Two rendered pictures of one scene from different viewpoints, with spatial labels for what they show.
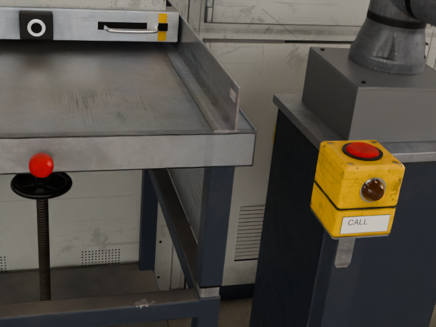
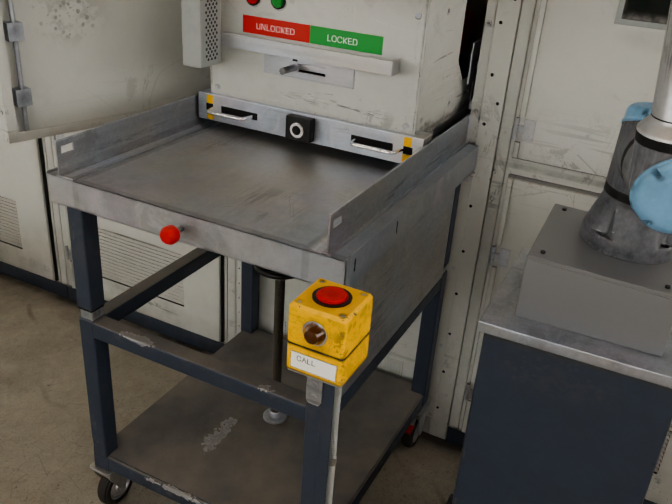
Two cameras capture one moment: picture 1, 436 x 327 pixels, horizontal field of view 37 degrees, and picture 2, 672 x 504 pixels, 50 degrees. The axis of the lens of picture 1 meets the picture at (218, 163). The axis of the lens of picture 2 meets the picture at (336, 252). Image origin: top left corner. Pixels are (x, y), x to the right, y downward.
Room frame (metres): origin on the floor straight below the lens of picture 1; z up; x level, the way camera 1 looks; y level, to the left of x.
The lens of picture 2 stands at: (0.17, -0.69, 1.35)
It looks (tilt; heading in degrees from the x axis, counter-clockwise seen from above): 27 degrees down; 42
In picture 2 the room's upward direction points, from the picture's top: 4 degrees clockwise
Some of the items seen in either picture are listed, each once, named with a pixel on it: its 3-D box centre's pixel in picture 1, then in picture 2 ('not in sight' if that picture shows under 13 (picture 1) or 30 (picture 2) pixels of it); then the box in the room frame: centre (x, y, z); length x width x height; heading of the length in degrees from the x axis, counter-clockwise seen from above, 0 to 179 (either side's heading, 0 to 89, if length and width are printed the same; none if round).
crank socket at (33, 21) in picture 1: (36, 25); (299, 128); (1.19, 0.36, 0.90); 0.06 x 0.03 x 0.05; 106
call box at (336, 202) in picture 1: (355, 187); (329, 331); (0.74, -0.17, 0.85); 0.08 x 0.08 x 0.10; 17
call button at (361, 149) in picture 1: (361, 153); (332, 298); (0.74, -0.17, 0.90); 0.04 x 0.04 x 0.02
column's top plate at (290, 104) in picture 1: (372, 124); (594, 309); (1.26, -0.31, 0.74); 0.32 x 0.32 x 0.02; 18
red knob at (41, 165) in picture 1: (41, 162); (173, 232); (0.79, 0.24, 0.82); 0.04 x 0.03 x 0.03; 17
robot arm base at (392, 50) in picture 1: (391, 37); (635, 214); (1.29, -0.32, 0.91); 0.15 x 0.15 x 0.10
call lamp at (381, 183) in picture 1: (375, 192); (312, 335); (0.69, -0.19, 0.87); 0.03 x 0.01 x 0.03; 107
